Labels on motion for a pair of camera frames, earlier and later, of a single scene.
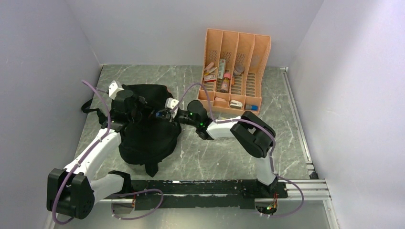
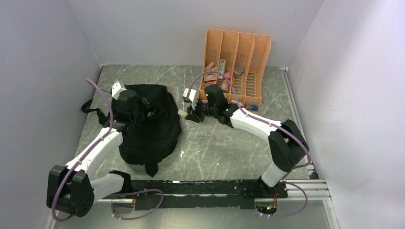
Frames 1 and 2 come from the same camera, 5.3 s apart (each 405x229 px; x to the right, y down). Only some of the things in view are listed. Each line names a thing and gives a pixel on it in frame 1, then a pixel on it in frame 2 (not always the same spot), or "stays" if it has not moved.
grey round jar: x=239 y=68 stays
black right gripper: x=175 y=116 -> x=193 y=115
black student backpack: x=151 y=139 stays
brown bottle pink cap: x=225 y=86 stays
